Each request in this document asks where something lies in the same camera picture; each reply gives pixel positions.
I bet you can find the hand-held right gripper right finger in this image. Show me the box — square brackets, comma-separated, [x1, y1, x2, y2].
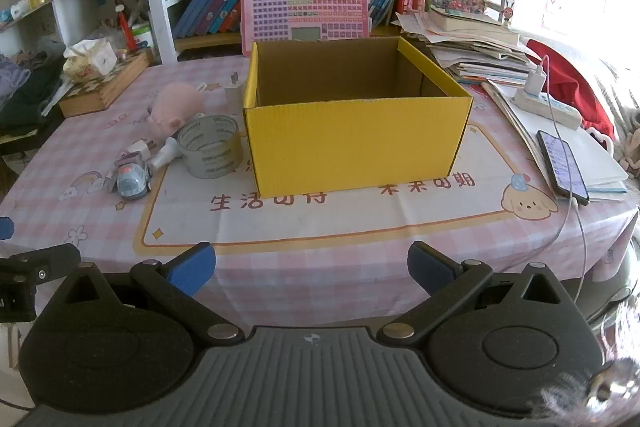
[377, 243, 580, 350]

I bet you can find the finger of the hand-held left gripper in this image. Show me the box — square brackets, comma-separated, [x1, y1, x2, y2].
[0, 217, 81, 323]

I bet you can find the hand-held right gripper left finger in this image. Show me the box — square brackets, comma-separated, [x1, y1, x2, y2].
[47, 243, 246, 352]

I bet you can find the pink-capped small jar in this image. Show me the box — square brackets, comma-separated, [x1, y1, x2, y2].
[116, 156, 155, 200]

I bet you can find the clear packing tape roll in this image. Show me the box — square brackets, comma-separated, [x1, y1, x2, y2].
[177, 114, 244, 180]

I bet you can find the white tube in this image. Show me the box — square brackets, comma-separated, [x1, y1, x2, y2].
[149, 138, 182, 172]

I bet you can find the yellow cardboard box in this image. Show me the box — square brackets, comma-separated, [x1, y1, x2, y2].
[243, 36, 473, 198]

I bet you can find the pink pig plush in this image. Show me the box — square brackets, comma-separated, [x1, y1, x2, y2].
[147, 83, 206, 135]

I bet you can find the white plug adapter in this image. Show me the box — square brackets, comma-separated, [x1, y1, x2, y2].
[223, 73, 247, 108]

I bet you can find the black smartphone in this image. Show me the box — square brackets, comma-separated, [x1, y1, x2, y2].
[536, 129, 591, 206]

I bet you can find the dark clothes pile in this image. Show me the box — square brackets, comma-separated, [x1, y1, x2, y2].
[0, 52, 65, 130]

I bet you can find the wooden chess box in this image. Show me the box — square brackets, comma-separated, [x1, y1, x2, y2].
[59, 49, 153, 118]

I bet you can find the white power strip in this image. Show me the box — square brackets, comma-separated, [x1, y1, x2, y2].
[515, 88, 583, 130]

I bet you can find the white paper pad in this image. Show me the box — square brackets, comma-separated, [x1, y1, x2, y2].
[482, 79, 630, 200]

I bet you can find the floral tissue box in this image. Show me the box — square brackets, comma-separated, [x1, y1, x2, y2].
[62, 39, 118, 84]

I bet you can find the white charger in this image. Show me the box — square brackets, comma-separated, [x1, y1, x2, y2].
[525, 66, 551, 96]

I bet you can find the stack of books and papers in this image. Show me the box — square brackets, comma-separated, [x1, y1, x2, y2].
[392, 4, 543, 85]

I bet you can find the red cloth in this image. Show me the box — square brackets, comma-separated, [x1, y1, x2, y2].
[525, 38, 617, 140]

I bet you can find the green and white pen holder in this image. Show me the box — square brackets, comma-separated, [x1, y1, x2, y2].
[131, 23, 156, 54]

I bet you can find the red marker pen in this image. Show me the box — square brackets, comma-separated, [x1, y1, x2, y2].
[115, 3, 137, 52]

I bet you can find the pink learning tablet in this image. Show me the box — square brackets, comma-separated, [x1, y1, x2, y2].
[241, 0, 372, 58]

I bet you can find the white charging cable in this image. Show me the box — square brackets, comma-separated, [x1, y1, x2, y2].
[537, 54, 588, 303]

